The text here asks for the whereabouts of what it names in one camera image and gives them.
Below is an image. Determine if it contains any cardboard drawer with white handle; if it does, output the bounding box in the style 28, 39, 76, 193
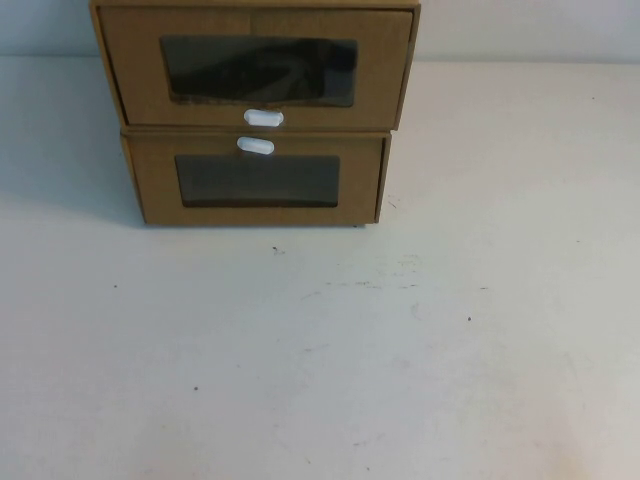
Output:
124, 134, 385, 225
96, 6, 415, 127

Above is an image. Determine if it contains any white plastic pull handle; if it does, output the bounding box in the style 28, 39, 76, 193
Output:
236, 134, 276, 155
243, 107, 286, 127

